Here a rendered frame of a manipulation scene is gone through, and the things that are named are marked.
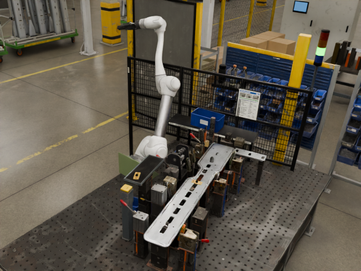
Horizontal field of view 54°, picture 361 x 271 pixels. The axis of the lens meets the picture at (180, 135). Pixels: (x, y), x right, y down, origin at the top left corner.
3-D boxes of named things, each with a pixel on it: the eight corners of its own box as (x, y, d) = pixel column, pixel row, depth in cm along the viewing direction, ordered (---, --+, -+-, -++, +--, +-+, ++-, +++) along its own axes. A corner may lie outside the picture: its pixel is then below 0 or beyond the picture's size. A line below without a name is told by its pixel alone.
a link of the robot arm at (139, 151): (145, 160, 343) (156, 140, 346) (153, 163, 327) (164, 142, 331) (131, 152, 335) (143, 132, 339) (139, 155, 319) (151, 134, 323)
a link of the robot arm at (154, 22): (144, 29, 319) (150, 29, 331) (160, 27, 313) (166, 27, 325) (143, 16, 317) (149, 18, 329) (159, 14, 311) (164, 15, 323)
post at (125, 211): (129, 242, 260) (128, 194, 239) (121, 238, 263) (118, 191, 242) (135, 235, 267) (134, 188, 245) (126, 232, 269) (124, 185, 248)
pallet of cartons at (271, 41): (268, 102, 681) (278, 48, 631) (232, 91, 724) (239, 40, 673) (294, 86, 765) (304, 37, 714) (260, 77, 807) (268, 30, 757)
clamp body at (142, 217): (144, 262, 245) (144, 222, 228) (130, 256, 249) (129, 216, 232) (151, 252, 253) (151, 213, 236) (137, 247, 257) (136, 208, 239)
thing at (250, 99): (257, 121, 346) (261, 92, 331) (234, 116, 353) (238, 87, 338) (257, 120, 347) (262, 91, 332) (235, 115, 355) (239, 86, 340)
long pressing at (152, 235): (171, 250, 218) (171, 249, 217) (139, 238, 225) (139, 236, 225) (235, 148, 329) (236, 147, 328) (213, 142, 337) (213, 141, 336)
